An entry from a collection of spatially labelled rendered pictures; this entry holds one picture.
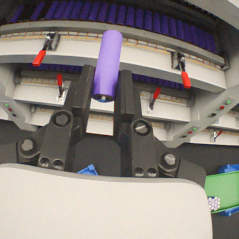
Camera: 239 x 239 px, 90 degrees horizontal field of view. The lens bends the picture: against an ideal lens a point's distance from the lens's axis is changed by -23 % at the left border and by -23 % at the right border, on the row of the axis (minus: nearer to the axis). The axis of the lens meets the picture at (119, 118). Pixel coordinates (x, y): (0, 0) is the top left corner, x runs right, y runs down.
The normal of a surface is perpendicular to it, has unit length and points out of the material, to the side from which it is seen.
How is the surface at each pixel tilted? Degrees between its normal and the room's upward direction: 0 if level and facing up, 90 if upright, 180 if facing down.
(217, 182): 22
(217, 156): 0
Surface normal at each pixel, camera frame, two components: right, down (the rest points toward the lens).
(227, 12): -0.11, 0.99
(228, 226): 0.17, -0.45
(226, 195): -0.21, -0.47
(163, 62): 0.14, -0.11
